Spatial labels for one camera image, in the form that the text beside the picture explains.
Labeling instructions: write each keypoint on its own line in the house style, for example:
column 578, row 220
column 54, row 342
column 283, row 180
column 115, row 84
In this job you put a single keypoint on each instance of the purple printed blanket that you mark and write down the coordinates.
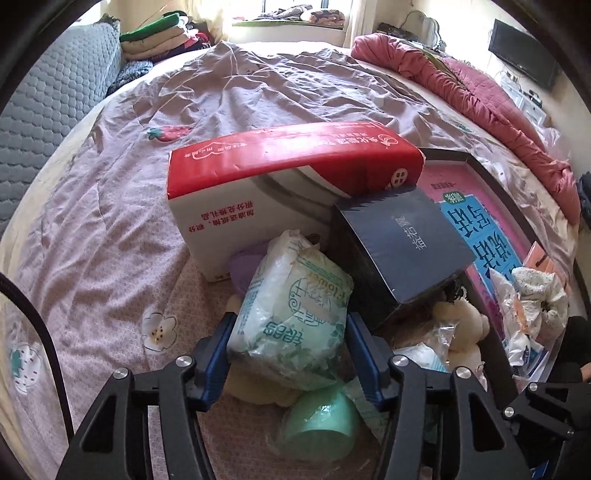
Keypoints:
column 115, row 207

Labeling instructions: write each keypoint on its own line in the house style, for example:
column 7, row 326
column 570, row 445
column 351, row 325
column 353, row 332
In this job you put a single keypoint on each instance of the dark speckled cloth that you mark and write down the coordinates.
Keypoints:
column 131, row 76

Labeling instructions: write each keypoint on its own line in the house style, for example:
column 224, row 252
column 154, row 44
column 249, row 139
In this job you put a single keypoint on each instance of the white and blue snack packet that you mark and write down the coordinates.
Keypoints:
column 521, row 350

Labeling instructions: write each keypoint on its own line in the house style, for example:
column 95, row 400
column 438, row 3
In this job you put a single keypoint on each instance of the clear plastic bag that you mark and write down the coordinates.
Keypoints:
column 549, row 138

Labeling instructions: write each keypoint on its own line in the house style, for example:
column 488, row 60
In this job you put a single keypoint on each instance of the grey quilted cover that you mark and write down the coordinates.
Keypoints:
column 46, row 92

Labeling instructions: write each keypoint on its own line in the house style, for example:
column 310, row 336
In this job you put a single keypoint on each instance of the red and white tissue box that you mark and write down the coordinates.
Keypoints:
column 277, row 152

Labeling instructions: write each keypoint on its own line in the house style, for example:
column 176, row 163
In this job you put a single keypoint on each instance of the black cardboard box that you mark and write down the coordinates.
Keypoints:
column 406, row 230

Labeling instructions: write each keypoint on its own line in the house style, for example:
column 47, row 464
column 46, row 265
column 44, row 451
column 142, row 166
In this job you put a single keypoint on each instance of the white round fan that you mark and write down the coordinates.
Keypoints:
column 425, row 27

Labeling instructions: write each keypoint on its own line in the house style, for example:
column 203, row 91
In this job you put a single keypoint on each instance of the cream curtain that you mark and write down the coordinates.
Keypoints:
column 221, row 21
column 354, row 23

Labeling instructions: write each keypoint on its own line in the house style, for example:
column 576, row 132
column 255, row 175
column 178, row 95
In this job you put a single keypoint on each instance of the pile of folded clothes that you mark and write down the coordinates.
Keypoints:
column 157, row 41

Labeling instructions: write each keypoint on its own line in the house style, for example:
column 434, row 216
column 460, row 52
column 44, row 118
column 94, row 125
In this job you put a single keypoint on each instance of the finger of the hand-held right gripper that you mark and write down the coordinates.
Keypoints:
column 563, row 392
column 540, row 410

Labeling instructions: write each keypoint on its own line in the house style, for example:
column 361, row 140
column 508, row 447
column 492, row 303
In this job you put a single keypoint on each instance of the green bowl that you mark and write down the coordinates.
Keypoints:
column 318, row 420

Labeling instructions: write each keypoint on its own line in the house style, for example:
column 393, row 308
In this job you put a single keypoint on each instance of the clothes on window sill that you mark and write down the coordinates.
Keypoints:
column 323, row 16

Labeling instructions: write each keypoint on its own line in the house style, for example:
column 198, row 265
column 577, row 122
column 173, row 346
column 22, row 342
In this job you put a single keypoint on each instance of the cream teddy bear pink dress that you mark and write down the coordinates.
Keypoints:
column 461, row 323

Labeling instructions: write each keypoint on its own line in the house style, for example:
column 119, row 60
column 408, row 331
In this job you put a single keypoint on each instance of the black television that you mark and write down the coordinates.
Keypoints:
column 521, row 50

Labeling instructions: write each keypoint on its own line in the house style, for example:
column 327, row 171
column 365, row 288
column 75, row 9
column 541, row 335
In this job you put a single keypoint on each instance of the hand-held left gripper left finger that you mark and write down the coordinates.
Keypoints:
column 214, row 355

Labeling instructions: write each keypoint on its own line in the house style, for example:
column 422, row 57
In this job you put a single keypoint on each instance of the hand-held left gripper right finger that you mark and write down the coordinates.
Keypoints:
column 364, row 355

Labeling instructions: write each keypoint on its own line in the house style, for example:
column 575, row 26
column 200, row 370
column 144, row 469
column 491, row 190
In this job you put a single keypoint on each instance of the pink quilt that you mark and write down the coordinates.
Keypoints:
column 461, row 83

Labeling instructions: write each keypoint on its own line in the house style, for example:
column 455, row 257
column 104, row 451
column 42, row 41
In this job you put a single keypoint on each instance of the white floral scrunchie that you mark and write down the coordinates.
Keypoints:
column 540, row 295

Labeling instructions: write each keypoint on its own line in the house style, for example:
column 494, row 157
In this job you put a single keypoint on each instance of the white cabinet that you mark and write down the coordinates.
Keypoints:
column 526, row 101

